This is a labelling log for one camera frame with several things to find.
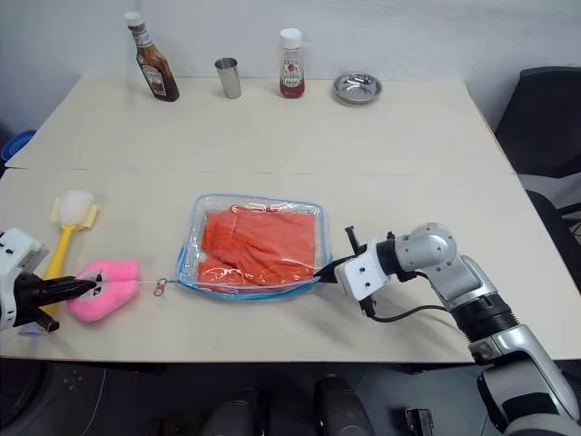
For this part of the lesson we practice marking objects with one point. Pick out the yellow brush with white sponge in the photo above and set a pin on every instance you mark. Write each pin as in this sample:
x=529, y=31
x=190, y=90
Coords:
x=63, y=245

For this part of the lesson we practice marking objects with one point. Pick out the clear plastic zip pouch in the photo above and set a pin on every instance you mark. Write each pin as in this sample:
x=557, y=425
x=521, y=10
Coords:
x=195, y=245

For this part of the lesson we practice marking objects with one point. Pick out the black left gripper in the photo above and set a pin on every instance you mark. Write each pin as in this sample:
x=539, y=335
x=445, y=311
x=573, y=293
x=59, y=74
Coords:
x=29, y=295

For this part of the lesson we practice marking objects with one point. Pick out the brown sauce bottle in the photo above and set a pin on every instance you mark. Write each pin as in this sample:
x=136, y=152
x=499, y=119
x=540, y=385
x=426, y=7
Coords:
x=156, y=72

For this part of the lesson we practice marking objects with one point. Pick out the small black block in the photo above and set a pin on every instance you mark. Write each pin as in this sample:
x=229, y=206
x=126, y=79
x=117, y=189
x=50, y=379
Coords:
x=418, y=422

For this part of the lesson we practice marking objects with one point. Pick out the round steel bowl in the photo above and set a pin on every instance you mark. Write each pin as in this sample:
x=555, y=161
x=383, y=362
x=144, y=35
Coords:
x=357, y=87

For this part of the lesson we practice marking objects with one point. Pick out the blue plastic container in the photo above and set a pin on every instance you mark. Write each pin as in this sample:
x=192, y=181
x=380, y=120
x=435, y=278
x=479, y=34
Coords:
x=16, y=147

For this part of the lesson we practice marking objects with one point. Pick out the red ketchup bottle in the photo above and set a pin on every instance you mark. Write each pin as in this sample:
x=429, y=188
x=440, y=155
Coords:
x=292, y=68

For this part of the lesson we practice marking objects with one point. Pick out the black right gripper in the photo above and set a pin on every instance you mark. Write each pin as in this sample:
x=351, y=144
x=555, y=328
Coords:
x=351, y=240

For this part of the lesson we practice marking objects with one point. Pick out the pink plush toy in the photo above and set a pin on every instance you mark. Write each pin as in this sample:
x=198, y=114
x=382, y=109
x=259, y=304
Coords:
x=115, y=290

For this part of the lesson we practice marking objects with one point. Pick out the steel cup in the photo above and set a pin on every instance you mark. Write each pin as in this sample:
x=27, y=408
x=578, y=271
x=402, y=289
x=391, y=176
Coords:
x=229, y=79

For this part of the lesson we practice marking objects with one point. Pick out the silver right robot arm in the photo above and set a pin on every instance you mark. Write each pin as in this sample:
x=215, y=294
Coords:
x=460, y=281

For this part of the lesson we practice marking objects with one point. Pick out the orange cloth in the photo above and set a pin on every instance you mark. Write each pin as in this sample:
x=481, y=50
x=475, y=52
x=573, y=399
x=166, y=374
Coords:
x=263, y=247

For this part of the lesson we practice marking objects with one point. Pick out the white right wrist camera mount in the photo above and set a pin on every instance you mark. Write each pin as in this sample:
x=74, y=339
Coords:
x=361, y=274

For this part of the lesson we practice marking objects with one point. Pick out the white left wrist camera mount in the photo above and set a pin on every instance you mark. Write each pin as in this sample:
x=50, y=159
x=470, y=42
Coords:
x=18, y=254

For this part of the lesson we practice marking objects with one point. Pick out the black office chair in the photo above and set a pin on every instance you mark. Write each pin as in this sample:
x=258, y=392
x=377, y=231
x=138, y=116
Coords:
x=544, y=122

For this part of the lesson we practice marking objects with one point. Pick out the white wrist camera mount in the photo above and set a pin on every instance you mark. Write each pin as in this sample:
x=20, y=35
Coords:
x=361, y=274
x=18, y=254

